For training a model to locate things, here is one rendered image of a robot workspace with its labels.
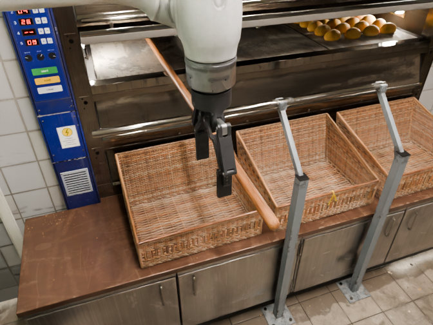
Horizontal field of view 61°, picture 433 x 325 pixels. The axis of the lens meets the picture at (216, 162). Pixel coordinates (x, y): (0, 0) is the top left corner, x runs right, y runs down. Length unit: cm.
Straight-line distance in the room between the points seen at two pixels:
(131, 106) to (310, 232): 100
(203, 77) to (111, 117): 111
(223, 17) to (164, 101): 117
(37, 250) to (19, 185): 31
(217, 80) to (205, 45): 7
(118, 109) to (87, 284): 75
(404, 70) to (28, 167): 203
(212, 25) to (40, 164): 136
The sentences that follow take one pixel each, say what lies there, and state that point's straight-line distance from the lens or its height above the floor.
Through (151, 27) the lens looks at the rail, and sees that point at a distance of 144.
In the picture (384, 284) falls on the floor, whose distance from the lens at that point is 243.
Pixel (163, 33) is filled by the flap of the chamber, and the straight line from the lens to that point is 144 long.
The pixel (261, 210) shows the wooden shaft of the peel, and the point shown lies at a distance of 91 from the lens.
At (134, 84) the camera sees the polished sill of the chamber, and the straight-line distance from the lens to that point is 165.
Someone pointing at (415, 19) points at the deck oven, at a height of 125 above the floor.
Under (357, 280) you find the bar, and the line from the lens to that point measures 224.
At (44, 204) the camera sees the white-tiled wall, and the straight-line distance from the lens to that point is 196.
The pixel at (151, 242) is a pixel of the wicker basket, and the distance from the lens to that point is 149.
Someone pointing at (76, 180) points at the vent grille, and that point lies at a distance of 184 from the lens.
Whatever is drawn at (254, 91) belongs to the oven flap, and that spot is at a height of 104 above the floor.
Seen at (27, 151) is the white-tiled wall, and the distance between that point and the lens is 178.
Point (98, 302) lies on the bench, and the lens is 164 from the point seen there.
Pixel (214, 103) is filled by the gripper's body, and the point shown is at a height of 152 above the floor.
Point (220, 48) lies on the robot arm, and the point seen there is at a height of 163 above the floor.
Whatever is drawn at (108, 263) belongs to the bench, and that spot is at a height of 58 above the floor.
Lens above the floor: 182
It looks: 36 degrees down
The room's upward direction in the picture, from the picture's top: straight up
